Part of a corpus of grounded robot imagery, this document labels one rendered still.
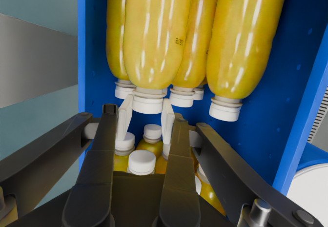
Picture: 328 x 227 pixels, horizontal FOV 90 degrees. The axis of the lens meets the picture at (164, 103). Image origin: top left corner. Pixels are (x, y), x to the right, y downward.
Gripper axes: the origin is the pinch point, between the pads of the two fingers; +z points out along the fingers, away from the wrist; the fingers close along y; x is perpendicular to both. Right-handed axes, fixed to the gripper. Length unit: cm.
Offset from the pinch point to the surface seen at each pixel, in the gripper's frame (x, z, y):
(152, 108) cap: 0.6, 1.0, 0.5
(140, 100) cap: 1.3, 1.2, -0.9
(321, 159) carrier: -11.0, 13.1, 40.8
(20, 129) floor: -62, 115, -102
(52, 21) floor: 24, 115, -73
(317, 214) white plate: -25, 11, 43
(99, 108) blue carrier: -2.6, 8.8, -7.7
